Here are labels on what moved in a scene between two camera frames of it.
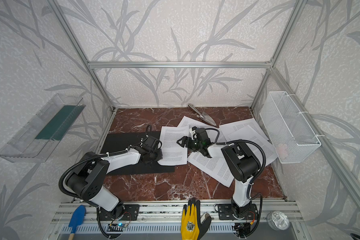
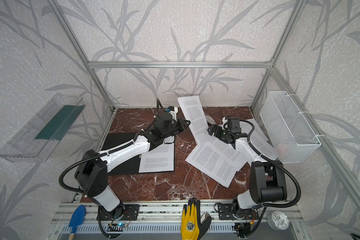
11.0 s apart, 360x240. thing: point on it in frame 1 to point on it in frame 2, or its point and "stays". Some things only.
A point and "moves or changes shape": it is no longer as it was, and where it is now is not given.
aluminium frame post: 58,9 stays
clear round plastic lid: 278,220 stays
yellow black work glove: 192,228 stays
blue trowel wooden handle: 76,219 stays
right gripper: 190,144 to 215,130
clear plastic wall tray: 37,138 stays
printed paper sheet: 215,167 stays
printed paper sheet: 173,154 moves or changes shape
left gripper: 155,153 to 174,128
